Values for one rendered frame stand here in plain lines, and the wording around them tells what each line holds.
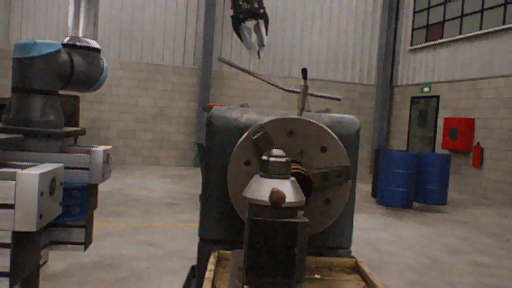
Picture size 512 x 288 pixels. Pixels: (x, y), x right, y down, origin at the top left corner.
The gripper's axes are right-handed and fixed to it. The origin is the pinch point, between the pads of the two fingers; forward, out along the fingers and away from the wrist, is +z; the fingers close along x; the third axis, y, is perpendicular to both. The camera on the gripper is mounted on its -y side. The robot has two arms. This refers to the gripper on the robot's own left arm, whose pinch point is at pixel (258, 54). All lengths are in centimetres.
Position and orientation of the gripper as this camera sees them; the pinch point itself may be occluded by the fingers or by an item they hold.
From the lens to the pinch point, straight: 113.8
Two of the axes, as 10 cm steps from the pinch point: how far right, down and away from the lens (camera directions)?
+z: 2.5, 9.7, 0.6
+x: 9.7, -2.5, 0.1
